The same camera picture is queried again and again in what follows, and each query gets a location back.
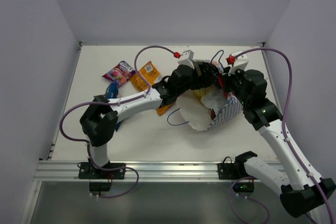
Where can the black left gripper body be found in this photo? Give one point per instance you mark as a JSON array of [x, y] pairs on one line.
[[205, 72]]

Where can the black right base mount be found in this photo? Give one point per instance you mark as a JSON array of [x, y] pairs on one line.
[[228, 169]]

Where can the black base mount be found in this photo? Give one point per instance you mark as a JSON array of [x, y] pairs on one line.
[[100, 180], [228, 169]]

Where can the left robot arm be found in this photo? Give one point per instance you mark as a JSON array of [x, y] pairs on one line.
[[101, 117]]

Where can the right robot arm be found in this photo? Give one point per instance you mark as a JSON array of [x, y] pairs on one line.
[[301, 188]]

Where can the orange potato chips bag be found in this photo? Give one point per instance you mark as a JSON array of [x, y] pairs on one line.
[[152, 76]]

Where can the purple candy bag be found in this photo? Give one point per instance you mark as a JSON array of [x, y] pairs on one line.
[[120, 74]]

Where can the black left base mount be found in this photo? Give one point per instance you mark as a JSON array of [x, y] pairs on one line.
[[100, 180]]

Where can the blue checkered paper bag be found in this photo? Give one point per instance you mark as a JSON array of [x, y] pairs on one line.
[[205, 109]]

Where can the pink Real crisps bag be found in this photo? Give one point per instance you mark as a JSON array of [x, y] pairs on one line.
[[220, 81]]

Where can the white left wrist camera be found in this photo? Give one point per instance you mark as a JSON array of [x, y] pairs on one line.
[[186, 58]]

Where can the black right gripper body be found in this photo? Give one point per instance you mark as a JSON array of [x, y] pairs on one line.
[[233, 83]]

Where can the aluminium mounting rail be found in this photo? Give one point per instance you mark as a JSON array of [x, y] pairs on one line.
[[180, 172]]

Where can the blue Doritos bag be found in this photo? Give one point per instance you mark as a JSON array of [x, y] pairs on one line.
[[112, 91]]

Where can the gold brown snack bag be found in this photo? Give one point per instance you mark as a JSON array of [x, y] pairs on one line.
[[212, 98]]

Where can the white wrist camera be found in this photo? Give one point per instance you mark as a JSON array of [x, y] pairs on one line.
[[239, 63], [186, 58]]

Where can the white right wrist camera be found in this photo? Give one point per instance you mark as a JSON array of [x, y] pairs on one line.
[[239, 63]]

